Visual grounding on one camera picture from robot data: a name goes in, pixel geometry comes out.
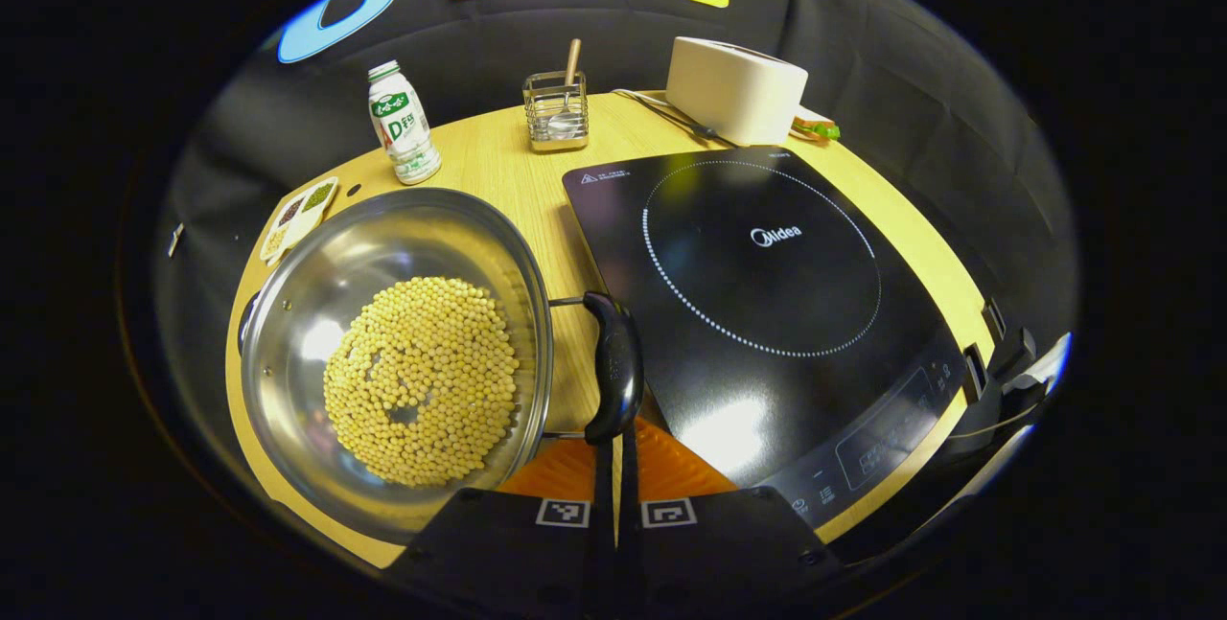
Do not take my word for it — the wooden handle spoon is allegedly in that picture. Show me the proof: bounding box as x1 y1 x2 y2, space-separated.
546 38 588 140

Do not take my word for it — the wire utensil holder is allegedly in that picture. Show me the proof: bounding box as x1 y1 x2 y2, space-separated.
522 71 590 153

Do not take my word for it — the white toaster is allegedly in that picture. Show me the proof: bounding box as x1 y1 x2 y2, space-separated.
665 36 809 147

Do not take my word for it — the stainless steel pot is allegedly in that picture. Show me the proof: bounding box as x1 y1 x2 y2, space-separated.
235 187 645 544

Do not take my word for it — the black power cable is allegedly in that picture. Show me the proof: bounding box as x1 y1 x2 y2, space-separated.
644 101 741 148

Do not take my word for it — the white power cable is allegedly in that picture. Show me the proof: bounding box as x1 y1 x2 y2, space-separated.
612 88 683 118

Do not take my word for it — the sandwich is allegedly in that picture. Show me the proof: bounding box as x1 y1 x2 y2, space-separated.
790 105 842 143

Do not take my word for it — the pile of soybeans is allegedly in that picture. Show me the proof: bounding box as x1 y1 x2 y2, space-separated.
324 277 521 489

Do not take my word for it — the black induction cooktop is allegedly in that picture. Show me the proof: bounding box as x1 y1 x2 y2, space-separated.
562 146 969 530

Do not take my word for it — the white divided bean dish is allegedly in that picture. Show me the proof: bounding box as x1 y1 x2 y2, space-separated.
259 176 340 266

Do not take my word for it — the black backdrop cloth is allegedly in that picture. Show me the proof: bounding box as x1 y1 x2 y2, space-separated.
144 0 1079 468

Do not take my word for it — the white drink bottle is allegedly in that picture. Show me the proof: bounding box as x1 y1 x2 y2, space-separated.
367 60 443 186

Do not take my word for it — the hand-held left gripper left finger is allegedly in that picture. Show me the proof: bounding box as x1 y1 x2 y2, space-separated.
383 436 616 607

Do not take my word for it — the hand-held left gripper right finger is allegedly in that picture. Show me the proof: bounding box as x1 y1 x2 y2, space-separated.
616 417 846 607

